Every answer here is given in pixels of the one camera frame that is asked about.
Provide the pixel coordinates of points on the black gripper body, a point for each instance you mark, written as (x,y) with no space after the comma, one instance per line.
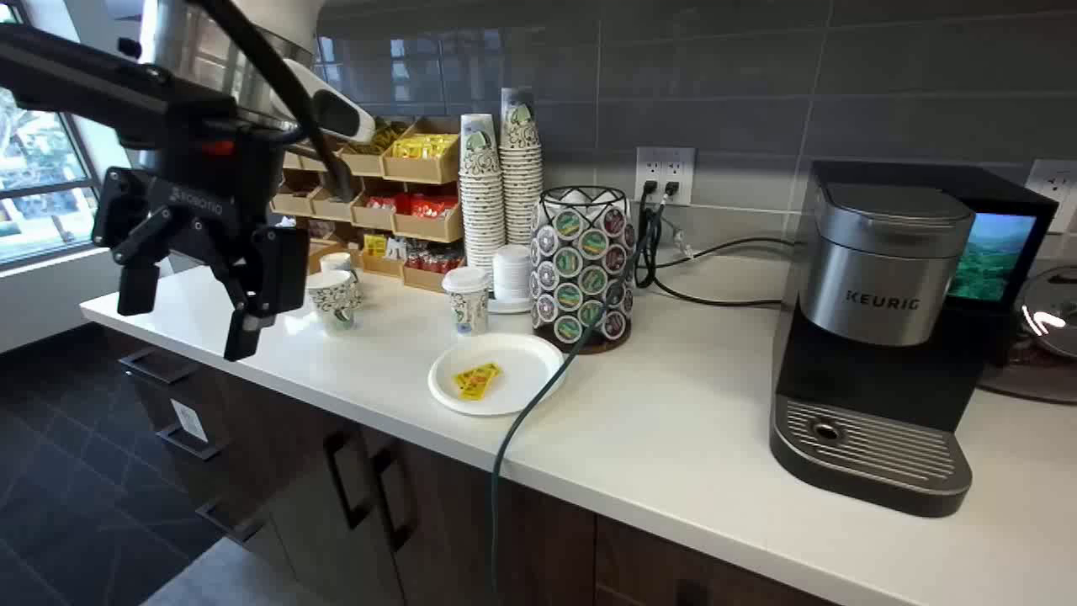
(213,181)

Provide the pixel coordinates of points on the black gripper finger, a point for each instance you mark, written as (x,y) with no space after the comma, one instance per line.
(274,269)
(135,281)

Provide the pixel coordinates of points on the white black Franka robot arm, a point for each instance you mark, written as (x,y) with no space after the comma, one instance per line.
(89,89)

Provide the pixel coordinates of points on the upright patterned paper cup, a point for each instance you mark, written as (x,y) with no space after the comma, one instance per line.
(334,303)

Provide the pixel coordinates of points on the dark red sachet pile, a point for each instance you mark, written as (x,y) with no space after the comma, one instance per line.
(435,265)

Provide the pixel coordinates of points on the bright red sachet pile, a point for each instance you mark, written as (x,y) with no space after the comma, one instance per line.
(428,203)

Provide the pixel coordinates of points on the dark yellow sachet pile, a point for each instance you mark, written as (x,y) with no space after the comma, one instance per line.
(381,135)

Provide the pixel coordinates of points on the wooden tray organizer rack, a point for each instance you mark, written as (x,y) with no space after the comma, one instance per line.
(425,168)

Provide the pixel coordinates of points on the bright yellow sachet pile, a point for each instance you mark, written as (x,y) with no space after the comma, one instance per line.
(425,145)

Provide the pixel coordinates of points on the small patterned paper cup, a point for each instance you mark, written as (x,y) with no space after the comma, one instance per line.
(465,303)

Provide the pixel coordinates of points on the yellow packet pile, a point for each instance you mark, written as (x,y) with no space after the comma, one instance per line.
(374,246)

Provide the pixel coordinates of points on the dark floor stand base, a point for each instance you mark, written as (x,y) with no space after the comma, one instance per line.
(170,392)

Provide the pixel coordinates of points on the glass window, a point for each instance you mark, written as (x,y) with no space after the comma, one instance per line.
(45,190)

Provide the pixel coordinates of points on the stack of patterned cups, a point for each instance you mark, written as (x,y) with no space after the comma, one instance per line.
(482,190)

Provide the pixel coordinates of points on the stack of white lids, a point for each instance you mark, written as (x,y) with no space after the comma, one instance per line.
(513,274)

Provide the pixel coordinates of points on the white plate under lids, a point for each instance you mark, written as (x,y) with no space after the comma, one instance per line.
(513,309)

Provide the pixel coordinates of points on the white paper plate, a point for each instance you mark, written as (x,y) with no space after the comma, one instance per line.
(522,359)

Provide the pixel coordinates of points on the taller stack of cups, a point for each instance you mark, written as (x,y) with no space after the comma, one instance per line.
(522,168)

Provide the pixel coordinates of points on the coffee pod carousel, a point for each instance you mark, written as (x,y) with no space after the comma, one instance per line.
(580,269)

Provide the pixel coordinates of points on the black silver Keurig machine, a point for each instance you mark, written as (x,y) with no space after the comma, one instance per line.
(888,339)

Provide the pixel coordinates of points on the dark countertop sink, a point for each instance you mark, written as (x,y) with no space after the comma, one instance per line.
(1045,324)

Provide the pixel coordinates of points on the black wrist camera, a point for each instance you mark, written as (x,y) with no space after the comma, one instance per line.
(121,208)

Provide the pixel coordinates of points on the white wall outlet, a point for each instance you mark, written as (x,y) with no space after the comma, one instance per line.
(1060,186)
(666,168)

